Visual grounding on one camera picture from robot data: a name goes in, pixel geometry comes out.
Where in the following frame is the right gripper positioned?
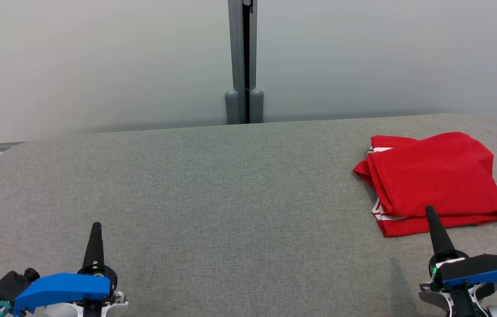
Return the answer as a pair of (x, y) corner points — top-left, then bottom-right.
(419, 205), (496, 317)

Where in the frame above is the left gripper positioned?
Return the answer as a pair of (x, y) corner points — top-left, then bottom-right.
(77, 222), (128, 317)

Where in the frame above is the red white basketball jersey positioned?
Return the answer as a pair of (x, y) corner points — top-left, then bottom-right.
(353, 131), (497, 238)

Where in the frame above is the blue left camera mount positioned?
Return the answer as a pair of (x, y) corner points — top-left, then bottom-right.
(13, 273), (111, 316)

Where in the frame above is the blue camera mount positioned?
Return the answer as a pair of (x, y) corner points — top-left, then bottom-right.
(13, 273), (111, 316)
(440, 253), (497, 289)

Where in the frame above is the blue right camera mount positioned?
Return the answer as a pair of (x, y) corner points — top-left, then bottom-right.
(440, 253), (497, 289)

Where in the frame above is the grey partition frame post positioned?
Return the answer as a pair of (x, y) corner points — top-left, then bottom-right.
(244, 0), (264, 124)
(225, 0), (247, 125)

